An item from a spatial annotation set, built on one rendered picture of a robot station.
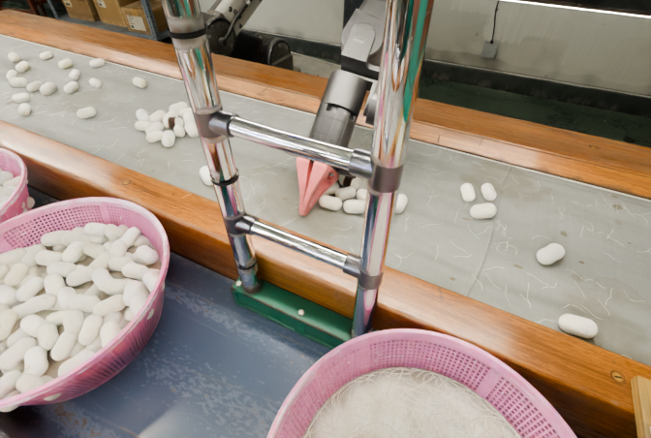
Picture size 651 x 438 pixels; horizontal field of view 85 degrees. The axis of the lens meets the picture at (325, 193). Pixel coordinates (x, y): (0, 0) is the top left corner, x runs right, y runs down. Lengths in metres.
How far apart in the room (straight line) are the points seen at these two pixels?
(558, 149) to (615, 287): 0.25
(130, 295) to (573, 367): 0.47
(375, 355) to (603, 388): 0.20
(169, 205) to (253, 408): 0.28
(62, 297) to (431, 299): 0.42
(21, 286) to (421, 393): 0.49
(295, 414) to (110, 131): 0.60
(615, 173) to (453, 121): 0.26
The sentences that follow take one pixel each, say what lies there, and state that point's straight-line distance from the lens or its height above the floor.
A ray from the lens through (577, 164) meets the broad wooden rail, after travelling 0.70.
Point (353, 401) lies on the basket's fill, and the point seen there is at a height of 0.73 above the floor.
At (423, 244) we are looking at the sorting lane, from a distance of 0.50.
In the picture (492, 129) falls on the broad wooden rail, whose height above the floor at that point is 0.76.
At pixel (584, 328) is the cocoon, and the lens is 0.48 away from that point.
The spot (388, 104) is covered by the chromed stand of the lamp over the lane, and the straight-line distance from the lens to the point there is 0.21.
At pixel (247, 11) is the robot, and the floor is 0.78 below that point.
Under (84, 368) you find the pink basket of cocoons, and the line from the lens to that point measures 0.44.
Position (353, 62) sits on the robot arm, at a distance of 0.52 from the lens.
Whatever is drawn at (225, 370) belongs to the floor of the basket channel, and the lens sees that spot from 0.48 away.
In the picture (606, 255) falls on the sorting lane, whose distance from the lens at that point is 0.59.
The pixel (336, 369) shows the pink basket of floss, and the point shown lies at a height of 0.75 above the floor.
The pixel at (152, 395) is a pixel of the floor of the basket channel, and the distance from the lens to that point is 0.50.
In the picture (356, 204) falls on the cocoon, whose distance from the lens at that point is 0.51.
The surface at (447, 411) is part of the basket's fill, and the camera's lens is 0.42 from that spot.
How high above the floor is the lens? 1.12
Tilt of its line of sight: 43 degrees down
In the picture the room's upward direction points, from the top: straight up
